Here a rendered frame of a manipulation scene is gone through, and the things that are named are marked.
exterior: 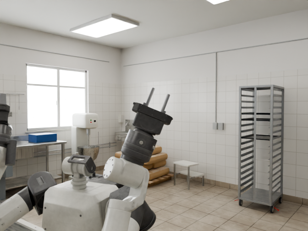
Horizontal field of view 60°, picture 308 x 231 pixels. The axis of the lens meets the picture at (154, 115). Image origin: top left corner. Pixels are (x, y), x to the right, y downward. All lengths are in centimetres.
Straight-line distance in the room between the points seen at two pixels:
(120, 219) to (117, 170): 12
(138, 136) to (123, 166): 9
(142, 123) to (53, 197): 48
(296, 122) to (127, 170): 415
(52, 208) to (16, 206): 17
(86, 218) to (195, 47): 489
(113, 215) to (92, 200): 26
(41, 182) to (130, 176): 53
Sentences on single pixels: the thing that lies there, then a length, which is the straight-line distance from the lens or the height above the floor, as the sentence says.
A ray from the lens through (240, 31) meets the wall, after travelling 520.
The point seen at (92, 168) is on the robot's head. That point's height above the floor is 128.
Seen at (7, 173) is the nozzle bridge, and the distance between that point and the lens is 213.
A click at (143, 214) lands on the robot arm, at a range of 97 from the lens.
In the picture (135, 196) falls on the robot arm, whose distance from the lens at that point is 77.
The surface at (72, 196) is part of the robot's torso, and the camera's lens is 103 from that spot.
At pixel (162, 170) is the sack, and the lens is 548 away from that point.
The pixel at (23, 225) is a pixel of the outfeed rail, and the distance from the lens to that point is 163.
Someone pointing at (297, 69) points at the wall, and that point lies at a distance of 477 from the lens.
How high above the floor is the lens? 150
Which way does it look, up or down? 2 degrees down
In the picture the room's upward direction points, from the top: straight up
